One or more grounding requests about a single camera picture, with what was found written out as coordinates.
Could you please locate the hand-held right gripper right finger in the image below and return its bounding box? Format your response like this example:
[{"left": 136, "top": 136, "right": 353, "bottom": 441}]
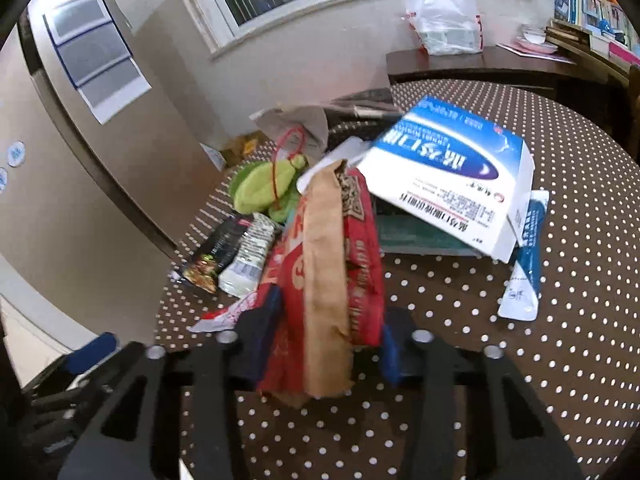
[{"left": 380, "top": 307, "right": 586, "bottom": 480}]

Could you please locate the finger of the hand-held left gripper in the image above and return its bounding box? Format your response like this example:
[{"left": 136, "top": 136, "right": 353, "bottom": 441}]
[{"left": 60, "top": 332, "right": 121, "bottom": 378}]

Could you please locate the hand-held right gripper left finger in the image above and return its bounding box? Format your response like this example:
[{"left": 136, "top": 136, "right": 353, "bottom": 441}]
[{"left": 60, "top": 285, "right": 287, "bottom": 480}]

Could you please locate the torn white wrapper piece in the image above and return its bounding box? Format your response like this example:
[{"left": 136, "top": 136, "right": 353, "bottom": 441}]
[{"left": 189, "top": 292, "right": 261, "bottom": 333}]

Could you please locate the red and brown paper wrapper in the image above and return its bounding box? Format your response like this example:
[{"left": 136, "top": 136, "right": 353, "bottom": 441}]
[{"left": 255, "top": 159, "right": 386, "bottom": 408}]

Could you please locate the black snack wrapper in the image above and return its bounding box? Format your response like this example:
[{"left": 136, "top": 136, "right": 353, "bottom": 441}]
[{"left": 180, "top": 214, "right": 256, "bottom": 295}]

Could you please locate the white snack wrapper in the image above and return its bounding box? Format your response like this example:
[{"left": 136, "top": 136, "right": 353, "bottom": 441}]
[{"left": 218, "top": 212, "right": 283, "bottom": 297}]

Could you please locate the green plush toy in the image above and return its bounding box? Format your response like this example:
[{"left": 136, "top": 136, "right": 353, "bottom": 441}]
[{"left": 229, "top": 154, "right": 311, "bottom": 223}]

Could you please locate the blue white toothpaste tube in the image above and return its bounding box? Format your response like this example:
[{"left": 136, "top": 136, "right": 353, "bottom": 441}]
[{"left": 496, "top": 190, "right": 551, "bottom": 322}]

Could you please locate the white paper card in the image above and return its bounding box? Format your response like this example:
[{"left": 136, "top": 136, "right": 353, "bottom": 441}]
[{"left": 200, "top": 142, "right": 227, "bottom": 172}]

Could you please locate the cardboard box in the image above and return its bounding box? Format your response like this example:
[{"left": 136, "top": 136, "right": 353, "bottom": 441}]
[{"left": 220, "top": 130, "right": 266, "bottom": 167}]

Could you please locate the crumpled brown paper bag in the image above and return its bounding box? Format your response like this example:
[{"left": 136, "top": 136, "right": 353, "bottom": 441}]
[{"left": 249, "top": 105, "right": 331, "bottom": 161}]

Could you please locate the blue and white medicine box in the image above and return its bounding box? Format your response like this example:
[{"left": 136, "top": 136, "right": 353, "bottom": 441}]
[{"left": 356, "top": 95, "right": 536, "bottom": 263}]

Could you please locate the dark wooden desk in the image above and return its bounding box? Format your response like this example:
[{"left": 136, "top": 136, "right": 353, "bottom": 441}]
[{"left": 386, "top": 35, "right": 640, "bottom": 126}]

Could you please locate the pink paper sheet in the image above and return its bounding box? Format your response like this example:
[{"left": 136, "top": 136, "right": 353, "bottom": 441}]
[{"left": 496, "top": 42, "right": 576, "bottom": 64}]

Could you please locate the pink plate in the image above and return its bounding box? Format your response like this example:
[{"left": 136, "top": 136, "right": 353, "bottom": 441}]
[{"left": 515, "top": 37, "right": 558, "bottom": 54}]

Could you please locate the white plastic bag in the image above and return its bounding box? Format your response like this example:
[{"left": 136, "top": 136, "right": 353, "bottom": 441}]
[{"left": 406, "top": 0, "right": 485, "bottom": 57}]

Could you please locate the row of books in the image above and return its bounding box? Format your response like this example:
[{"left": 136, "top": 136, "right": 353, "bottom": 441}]
[{"left": 552, "top": 0, "right": 640, "bottom": 63}]

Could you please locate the red cord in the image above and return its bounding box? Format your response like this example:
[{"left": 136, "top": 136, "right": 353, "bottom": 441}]
[{"left": 271, "top": 127, "right": 307, "bottom": 207}]

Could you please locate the dark wooden door frame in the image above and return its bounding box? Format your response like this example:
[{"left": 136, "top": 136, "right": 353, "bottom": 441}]
[{"left": 17, "top": 10, "right": 181, "bottom": 256}]

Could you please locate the grey wall poster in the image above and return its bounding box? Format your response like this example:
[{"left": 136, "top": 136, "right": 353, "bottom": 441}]
[{"left": 42, "top": 0, "right": 152, "bottom": 125}]

